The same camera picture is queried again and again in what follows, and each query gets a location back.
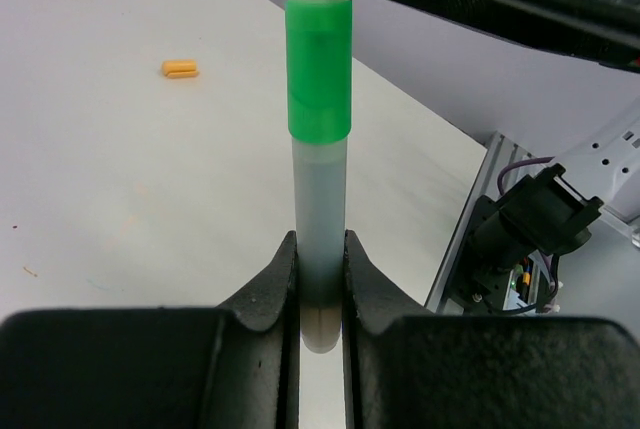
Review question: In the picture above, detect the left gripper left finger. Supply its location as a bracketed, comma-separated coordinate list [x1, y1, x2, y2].
[214, 231, 300, 428]

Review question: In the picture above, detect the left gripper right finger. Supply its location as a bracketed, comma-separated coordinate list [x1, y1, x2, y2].
[342, 230, 439, 428]

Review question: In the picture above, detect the pale green marker pen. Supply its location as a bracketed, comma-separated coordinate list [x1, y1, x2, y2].
[292, 139, 347, 354]

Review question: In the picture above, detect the bright green marker cap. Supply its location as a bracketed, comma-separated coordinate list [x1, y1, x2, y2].
[285, 0, 353, 145]

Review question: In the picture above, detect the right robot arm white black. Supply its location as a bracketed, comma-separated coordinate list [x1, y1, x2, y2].
[389, 0, 639, 315]

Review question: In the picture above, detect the orange pen cap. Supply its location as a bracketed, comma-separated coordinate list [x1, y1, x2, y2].
[161, 59, 199, 79]

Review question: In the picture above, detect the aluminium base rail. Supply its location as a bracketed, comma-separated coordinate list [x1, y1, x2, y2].
[424, 131, 541, 318]

